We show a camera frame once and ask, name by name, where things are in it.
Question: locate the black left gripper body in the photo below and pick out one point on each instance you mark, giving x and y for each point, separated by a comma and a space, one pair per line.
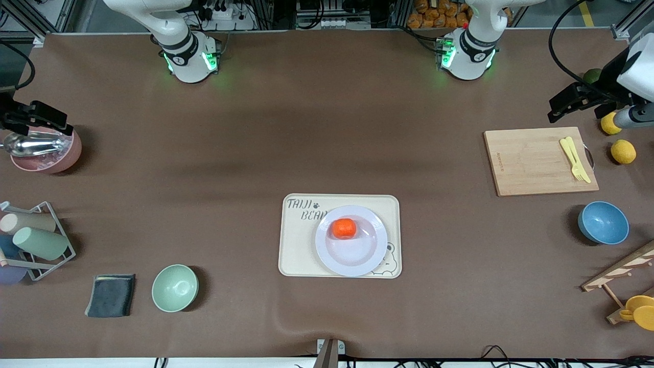
607, 77

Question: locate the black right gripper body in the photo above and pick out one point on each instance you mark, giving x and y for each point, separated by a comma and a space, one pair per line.
10, 115

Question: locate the orange fruit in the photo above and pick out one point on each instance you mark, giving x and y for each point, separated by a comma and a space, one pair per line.
344, 228

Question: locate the lavender round plate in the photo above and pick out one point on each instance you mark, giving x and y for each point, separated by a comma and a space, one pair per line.
352, 255

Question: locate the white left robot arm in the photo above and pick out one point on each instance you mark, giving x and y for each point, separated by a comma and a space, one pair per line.
470, 56

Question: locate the dark green lime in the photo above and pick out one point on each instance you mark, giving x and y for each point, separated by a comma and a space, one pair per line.
591, 75

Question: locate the shiny metal scoop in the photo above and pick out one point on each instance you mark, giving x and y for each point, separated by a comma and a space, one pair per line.
30, 145

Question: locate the yellow lemon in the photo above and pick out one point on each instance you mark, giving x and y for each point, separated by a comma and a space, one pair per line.
623, 152
609, 125

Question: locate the pink bowl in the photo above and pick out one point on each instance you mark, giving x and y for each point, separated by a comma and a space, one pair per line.
46, 164

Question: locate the yellow plastic fork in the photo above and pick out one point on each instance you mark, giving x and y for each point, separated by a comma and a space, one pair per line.
572, 158

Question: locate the yellow plastic knife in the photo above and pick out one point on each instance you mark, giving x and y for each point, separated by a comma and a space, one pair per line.
580, 162

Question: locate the wooden cutting board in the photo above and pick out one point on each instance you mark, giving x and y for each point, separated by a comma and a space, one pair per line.
511, 174

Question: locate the beige cup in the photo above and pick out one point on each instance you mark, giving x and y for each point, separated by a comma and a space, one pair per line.
28, 222

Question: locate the green cup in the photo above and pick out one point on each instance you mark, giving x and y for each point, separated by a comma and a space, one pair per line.
41, 243

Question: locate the blue bowl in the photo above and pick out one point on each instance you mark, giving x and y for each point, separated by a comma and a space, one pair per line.
604, 223

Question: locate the blue cup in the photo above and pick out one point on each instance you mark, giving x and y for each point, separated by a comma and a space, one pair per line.
7, 246

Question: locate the purple cup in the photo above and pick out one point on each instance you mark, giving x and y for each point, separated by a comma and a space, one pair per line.
10, 275

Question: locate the pile of bread buns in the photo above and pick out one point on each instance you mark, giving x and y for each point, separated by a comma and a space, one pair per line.
439, 15

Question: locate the wooden stand rack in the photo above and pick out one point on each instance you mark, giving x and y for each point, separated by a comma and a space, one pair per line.
618, 270

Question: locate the dark grey folded cloth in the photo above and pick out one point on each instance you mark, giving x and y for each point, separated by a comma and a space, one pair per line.
110, 295

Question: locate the white power strip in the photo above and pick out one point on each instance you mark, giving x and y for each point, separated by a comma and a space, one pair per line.
225, 15

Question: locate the mint green bowl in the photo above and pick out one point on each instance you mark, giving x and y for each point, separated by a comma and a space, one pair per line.
174, 288

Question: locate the brown table mat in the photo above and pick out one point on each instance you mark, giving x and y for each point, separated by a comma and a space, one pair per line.
255, 128

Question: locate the cream bear print tray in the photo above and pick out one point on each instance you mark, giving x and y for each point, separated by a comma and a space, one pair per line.
296, 245

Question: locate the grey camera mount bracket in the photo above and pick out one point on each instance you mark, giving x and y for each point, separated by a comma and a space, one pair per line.
329, 352

